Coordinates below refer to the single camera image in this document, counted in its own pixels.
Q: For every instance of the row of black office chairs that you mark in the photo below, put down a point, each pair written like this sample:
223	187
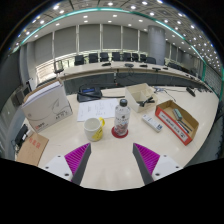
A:
106	57

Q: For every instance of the white copy paper carton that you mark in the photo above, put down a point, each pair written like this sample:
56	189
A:
46	108

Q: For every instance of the white and yellow mug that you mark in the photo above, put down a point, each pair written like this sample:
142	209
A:
91	130

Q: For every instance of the black desk conference console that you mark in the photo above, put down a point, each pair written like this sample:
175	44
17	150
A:
88	94

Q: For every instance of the beige divided organizer box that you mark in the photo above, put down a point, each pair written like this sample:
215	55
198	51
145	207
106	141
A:
136	93

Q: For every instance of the clear black-capped drink bottle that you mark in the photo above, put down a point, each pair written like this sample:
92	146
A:
122	118

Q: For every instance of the black marker pen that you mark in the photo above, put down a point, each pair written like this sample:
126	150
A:
146	101

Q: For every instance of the small white rectangular box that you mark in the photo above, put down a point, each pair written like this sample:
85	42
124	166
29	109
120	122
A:
151	122

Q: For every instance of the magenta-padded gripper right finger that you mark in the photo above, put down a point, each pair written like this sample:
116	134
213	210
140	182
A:
148	160

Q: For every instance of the group of ceiling lights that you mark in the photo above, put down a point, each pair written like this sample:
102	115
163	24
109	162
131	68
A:
110	4

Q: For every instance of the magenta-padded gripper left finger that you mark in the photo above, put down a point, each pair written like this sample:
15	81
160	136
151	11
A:
75	160

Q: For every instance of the red-edged open cardboard box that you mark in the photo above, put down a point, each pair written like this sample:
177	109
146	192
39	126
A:
168	125

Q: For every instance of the black power adapter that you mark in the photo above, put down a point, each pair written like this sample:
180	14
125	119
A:
20	135

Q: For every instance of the brown paper envelope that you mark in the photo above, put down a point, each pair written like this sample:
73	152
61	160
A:
31	150

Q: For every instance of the flat round red coaster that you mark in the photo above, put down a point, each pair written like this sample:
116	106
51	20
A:
115	134

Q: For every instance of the white printed paper sheet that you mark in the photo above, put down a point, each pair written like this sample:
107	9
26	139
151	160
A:
96	110

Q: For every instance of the small grey monitor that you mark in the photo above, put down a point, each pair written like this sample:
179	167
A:
21	95

